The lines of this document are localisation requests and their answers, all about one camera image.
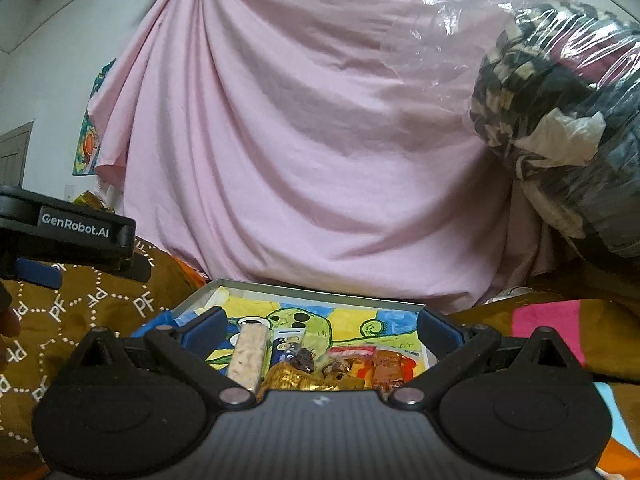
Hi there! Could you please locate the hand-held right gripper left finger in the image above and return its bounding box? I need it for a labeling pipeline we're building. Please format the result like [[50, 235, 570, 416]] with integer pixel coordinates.
[[60, 307, 258, 408]]

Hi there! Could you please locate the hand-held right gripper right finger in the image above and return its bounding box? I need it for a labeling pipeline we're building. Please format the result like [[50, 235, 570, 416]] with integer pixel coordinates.
[[387, 307, 586, 408]]

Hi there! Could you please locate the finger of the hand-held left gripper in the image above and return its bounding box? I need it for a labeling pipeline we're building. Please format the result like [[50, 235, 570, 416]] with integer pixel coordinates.
[[14, 257, 64, 291]]

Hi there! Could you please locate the red snack packet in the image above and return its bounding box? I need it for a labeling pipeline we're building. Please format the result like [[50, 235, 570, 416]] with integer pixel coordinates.
[[367, 347, 421, 393]]

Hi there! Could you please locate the grey box with colourful drawing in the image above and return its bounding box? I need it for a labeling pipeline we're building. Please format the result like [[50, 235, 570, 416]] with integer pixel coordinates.
[[131, 278, 442, 396]]

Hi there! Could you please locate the clear gold cookie packet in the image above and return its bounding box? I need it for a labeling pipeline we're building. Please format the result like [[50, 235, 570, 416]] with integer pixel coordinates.
[[260, 345, 331, 393], [320, 345, 373, 392]]

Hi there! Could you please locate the person's left hand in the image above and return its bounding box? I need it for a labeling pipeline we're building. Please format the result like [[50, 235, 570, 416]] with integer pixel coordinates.
[[0, 307, 22, 338]]

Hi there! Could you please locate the small white yellow snack packet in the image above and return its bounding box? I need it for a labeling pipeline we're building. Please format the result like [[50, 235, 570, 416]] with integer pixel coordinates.
[[197, 286, 232, 313]]

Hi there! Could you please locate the gold foil packet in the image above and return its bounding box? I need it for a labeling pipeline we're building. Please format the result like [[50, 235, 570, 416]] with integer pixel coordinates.
[[72, 190, 118, 216]]

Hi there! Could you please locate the brown patterned cloth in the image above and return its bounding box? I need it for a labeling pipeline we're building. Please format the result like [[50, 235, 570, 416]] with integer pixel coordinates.
[[0, 232, 211, 461]]

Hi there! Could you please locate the white object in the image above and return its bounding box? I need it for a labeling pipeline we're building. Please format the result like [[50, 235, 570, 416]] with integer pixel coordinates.
[[487, 286, 536, 303]]

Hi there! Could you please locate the grey door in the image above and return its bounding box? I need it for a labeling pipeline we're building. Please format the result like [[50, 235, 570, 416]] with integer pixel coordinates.
[[0, 121, 35, 187]]

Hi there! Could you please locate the colourful striped blanket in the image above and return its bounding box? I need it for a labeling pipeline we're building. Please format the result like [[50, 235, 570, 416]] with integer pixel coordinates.
[[445, 295, 640, 480]]

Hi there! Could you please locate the pink cloth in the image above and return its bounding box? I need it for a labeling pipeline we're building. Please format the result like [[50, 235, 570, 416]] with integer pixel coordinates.
[[87, 0, 576, 313]]

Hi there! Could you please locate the plastic-wrapped dark cloth bundle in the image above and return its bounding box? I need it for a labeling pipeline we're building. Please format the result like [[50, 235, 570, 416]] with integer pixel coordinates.
[[467, 0, 640, 268]]

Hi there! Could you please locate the colourful wall poster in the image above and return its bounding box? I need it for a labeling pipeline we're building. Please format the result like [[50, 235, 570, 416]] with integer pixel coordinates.
[[72, 59, 117, 177]]

